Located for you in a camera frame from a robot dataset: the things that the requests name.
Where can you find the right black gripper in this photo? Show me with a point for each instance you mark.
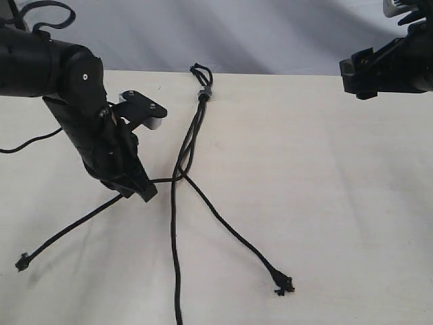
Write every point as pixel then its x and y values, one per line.
pixel 402 66

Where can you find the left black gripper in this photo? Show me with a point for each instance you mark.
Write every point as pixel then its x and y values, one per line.
pixel 107 148

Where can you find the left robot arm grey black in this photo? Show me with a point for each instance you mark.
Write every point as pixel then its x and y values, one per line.
pixel 70 80

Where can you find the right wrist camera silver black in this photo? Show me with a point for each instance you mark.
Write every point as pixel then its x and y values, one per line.
pixel 413 10

